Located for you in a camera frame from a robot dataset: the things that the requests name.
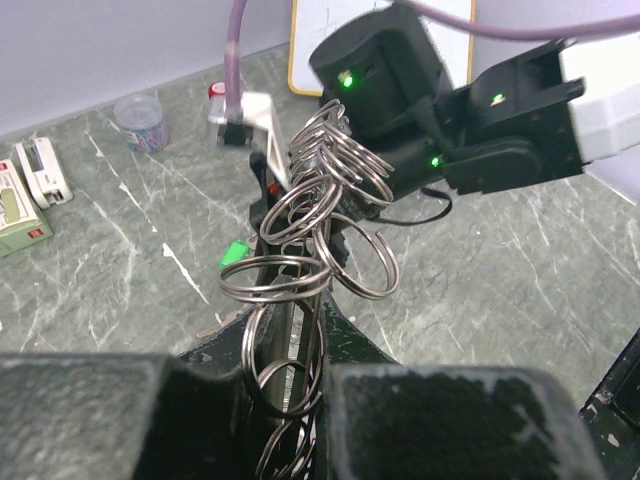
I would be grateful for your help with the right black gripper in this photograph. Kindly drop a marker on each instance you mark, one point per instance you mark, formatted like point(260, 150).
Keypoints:
point(373, 70)

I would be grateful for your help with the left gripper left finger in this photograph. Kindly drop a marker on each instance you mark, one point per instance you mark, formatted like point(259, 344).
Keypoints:
point(128, 415)

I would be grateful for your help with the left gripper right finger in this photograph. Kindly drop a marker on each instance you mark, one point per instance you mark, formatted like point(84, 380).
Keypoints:
point(383, 420)

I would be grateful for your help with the green tagged key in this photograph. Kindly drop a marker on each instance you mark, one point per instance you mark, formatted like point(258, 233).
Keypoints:
point(237, 251)

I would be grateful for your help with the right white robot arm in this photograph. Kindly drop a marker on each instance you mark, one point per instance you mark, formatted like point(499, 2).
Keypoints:
point(540, 116)

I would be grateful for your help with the green white staple box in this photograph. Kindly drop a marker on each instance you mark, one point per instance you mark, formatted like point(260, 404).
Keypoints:
point(22, 222)

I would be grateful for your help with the white stapler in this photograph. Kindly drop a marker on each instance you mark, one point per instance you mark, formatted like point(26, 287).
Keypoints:
point(43, 173)

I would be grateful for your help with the clear plastic clip jar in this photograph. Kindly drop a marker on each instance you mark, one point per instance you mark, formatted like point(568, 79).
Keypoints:
point(140, 117)

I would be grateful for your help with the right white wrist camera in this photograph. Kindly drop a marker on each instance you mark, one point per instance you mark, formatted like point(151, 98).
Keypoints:
point(259, 129)

